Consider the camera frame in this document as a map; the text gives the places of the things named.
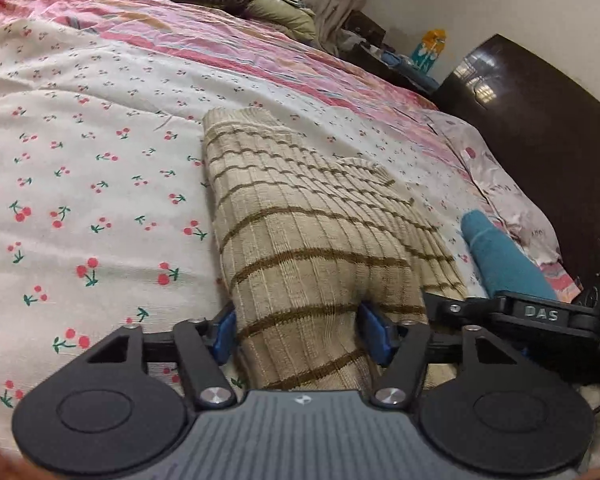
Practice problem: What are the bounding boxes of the teal folded sweater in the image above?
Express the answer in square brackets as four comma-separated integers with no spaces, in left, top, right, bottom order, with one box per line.
[460,210,557,301]

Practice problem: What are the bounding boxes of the pale floral pillow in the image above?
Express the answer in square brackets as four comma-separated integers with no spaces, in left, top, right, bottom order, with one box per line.
[426,110,562,266]

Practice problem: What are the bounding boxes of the cluttered dark nightstand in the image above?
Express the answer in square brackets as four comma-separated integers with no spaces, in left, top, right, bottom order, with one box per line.
[337,10,439,98]

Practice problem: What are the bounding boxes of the beige striped knit sweater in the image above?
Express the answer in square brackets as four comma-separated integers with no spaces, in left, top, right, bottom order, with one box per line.
[202,108,467,391]

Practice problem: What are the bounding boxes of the pink striped satin quilt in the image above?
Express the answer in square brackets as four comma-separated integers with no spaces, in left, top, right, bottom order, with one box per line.
[0,0,581,306]

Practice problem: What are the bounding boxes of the olive green cushion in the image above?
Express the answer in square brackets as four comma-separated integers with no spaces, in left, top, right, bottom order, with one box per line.
[244,0,317,44]

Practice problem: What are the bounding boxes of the dark brown headboard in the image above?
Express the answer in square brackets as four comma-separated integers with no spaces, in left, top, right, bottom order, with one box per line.
[434,35,600,299]

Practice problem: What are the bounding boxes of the cherry print white bedsheet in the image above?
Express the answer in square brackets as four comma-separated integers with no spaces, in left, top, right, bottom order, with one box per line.
[0,20,482,452]

